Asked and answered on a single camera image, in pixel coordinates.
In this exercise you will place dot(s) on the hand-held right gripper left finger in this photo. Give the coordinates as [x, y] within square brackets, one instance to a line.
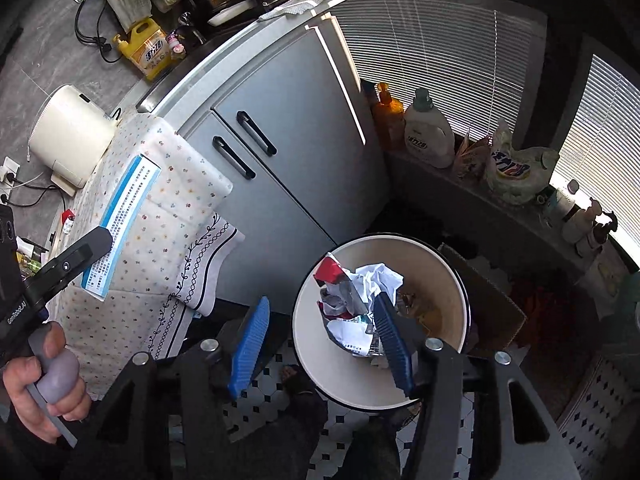
[250, 350]

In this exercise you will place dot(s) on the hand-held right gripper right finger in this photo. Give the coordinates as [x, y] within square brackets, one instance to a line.
[395, 345]

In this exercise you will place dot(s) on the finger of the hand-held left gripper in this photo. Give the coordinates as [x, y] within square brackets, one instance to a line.
[75, 260]

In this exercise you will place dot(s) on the blue white medicine box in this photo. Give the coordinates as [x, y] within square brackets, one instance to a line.
[125, 220]

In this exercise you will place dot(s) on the white round trash bin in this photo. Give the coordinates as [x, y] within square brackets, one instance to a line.
[440, 280]

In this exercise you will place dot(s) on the red silver snack wrapper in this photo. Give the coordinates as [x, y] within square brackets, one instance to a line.
[330, 272]

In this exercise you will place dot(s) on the person's left hand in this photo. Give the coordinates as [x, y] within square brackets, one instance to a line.
[20, 390]

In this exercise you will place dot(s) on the small red white box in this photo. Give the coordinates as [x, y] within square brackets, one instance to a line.
[68, 220]

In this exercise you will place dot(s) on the person's left leg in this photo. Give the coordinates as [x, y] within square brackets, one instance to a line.
[285, 435]

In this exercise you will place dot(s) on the person's leg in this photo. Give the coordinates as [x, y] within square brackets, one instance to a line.
[285, 435]
[372, 452]

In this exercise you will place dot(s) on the white cloth black vine border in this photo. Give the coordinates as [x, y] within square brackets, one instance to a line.
[210, 255]

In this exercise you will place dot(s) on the brown cardboard box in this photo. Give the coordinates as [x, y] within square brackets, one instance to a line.
[490, 300]

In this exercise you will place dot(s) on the person's right leg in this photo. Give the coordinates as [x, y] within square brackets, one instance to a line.
[372, 452]

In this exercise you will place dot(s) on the floral print tablecloth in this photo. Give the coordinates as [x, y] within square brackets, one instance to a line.
[175, 200]

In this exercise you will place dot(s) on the cream air fryer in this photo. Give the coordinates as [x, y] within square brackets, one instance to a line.
[70, 135]

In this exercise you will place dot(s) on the silver kitchen cabinet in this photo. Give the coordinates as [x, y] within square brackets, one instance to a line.
[300, 160]

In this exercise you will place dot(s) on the small pink packet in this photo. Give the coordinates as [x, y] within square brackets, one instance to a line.
[472, 160]

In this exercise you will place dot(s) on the white detergent bottle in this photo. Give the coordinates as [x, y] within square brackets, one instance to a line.
[429, 135]

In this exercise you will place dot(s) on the detergent refill bag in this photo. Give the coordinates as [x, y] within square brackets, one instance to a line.
[520, 170]

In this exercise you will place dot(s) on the yellow detergent jug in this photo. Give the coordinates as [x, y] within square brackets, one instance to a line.
[150, 52]

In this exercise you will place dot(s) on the white pump bottle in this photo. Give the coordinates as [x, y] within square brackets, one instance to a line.
[582, 225]

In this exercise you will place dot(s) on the orange pump bottle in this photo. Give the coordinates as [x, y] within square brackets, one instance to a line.
[389, 120]

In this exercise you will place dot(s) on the small pink bottle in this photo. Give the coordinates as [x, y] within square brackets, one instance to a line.
[176, 45]

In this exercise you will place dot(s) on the white window blind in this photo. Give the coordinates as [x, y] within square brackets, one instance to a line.
[425, 60]
[600, 150]

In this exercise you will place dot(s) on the white wall socket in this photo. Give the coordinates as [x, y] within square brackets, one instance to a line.
[9, 175]

